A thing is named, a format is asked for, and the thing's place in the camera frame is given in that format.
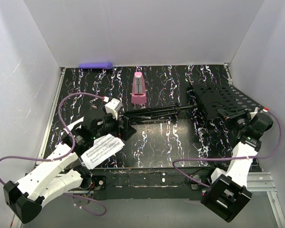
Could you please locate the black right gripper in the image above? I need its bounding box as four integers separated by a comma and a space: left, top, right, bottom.
218, 107, 250, 132

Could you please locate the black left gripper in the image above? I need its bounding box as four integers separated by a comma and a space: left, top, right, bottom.
93, 109, 137, 141

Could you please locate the black folding music stand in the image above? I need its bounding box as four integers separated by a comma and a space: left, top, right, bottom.
122, 82, 264, 122

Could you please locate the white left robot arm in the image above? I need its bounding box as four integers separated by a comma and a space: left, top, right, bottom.
3, 114, 136, 224

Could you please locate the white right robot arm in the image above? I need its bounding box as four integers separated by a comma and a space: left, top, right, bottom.
201, 108, 273, 222

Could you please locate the white sheet music page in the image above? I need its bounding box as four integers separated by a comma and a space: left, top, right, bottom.
81, 134, 124, 170

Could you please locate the pink metronome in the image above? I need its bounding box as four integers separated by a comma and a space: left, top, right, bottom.
131, 72, 147, 105

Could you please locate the purple cylindrical case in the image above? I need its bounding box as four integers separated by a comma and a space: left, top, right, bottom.
78, 62, 113, 69

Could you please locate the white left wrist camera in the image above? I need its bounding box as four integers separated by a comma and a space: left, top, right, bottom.
104, 98, 122, 120

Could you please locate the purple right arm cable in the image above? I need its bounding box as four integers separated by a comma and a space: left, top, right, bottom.
172, 108, 282, 205

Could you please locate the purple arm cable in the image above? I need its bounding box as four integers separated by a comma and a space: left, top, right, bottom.
172, 108, 282, 205
0, 93, 108, 217

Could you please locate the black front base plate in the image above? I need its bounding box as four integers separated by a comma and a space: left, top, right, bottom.
93, 168, 207, 200

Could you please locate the aluminium front rail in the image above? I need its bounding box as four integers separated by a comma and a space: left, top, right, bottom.
247, 172, 276, 192

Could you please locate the aluminium rail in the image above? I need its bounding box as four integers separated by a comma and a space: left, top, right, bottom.
247, 172, 276, 192
37, 67, 66, 159

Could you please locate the aluminium left side rail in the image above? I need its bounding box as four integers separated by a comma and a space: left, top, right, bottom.
37, 67, 66, 159

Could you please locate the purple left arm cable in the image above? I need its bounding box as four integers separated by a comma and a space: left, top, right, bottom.
0, 93, 108, 217

